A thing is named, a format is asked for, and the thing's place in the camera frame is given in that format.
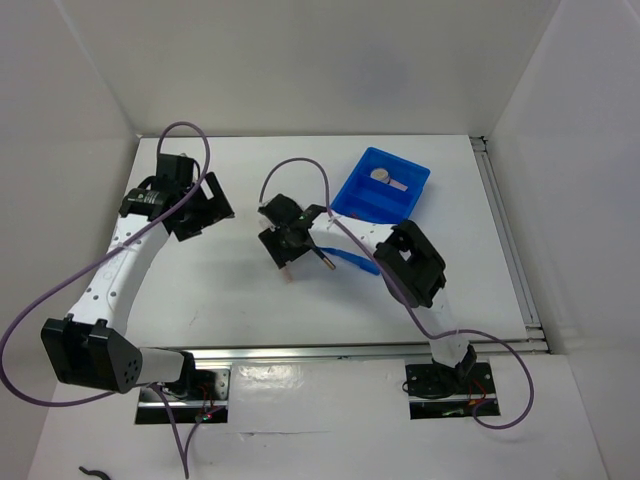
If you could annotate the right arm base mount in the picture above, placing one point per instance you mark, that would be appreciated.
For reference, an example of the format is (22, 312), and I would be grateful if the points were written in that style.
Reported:
(430, 397)

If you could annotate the dark green eyeliner pencil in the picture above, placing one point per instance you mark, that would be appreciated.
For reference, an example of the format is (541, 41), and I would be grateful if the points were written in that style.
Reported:
(325, 259)

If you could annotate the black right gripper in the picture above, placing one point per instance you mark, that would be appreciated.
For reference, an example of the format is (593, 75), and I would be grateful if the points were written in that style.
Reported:
(270, 239)

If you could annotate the pink compact case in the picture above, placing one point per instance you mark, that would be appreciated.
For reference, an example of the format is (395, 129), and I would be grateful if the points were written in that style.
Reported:
(398, 185)

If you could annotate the black hook on floor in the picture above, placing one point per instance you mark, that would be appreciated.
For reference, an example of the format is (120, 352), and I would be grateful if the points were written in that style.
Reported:
(98, 474)

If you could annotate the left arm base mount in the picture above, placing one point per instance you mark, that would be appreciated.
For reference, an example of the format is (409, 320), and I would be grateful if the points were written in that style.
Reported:
(206, 401)

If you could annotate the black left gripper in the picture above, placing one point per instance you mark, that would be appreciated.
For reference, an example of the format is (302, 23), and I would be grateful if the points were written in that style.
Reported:
(215, 208)

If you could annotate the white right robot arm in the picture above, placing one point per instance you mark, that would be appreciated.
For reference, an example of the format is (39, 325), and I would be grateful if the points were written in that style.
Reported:
(411, 267)

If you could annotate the pink concealer stick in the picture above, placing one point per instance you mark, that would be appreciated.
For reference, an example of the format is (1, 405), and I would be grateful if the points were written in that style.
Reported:
(287, 274)

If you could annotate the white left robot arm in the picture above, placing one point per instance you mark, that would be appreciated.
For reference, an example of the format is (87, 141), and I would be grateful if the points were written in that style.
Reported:
(89, 347)

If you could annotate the aluminium front rail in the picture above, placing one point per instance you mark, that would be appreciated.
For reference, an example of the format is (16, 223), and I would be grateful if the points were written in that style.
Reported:
(311, 353)

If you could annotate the blue plastic organizer bin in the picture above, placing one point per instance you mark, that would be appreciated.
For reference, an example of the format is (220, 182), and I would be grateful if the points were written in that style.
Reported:
(365, 199)

